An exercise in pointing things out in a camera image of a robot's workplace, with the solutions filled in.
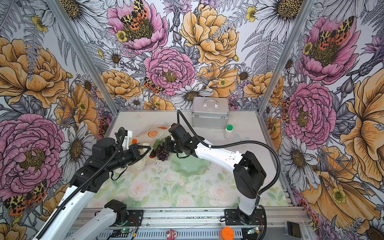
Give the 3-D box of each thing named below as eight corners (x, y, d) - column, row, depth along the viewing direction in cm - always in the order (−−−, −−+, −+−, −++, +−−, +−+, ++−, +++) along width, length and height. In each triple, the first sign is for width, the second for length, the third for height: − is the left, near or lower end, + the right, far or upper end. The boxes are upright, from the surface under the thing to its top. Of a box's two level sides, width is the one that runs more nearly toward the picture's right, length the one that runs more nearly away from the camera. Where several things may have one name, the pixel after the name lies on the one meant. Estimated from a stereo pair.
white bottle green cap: (224, 139, 107) (226, 130, 99) (223, 133, 110) (225, 124, 102) (231, 139, 107) (234, 130, 99) (230, 133, 110) (232, 124, 102)
